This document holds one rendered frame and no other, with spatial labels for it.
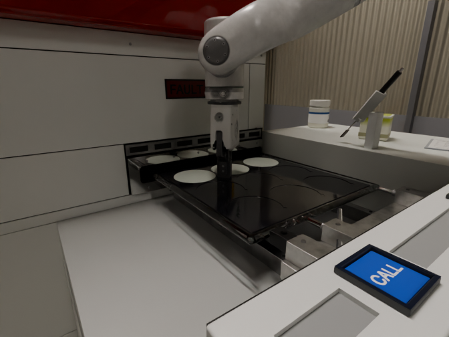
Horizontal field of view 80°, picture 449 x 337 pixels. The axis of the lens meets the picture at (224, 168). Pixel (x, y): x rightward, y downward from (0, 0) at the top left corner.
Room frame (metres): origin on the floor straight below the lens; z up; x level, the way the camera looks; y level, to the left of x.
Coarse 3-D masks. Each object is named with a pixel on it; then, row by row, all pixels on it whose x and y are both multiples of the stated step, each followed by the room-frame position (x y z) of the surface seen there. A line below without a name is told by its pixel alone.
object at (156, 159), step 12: (240, 144) 0.82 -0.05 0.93; (252, 144) 0.85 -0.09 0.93; (132, 156) 0.64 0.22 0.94; (144, 156) 0.64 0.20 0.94; (156, 156) 0.66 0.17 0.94; (168, 156) 0.68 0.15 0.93; (180, 156) 0.70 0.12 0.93; (192, 156) 0.72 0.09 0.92; (132, 168) 0.62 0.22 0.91; (132, 180) 0.62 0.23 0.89; (132, 192) 0.62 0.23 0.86; (144, 192) 0.64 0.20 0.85
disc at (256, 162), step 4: (244, 160) 0.75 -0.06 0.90; (248, 160) 0.75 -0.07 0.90; (252, 160) 0.75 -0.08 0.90; (256, 160) 0.75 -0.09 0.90; (260, 160) 0.75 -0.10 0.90; (264, 160) 0.75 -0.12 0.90; (268, 160) 0.75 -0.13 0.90; (272, 160) 0.75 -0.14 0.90; (276, 160) 0.75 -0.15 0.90; (248, 164) 0.71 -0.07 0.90; (252, 164) 0.71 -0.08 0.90; (256, 164) 0.71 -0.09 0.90; (260, 164) 0.71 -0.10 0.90; (264, 164) 0.71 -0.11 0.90; (268, 164) 0.71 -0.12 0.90; (272, 164) 0.71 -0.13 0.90; (276, 164) 0.71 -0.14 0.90
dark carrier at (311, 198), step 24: (192, 168) 0.67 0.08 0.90; (264, 168) 0.67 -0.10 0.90; (288, 168) 0.68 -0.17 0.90; (312, 168) 0.67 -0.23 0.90; (192, 192) 0.51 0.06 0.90; (216, 192) 0.51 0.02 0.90; (240, 192) 0.51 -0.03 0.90; (264, 192) 0.51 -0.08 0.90; (288, 192) 0.51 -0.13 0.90; (312, 192) 0.51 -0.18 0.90; (336, 192) 0.51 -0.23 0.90; (240, 216) 0.40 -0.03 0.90; (264, 216) 0.40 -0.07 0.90; (288, 216) 0.40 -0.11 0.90
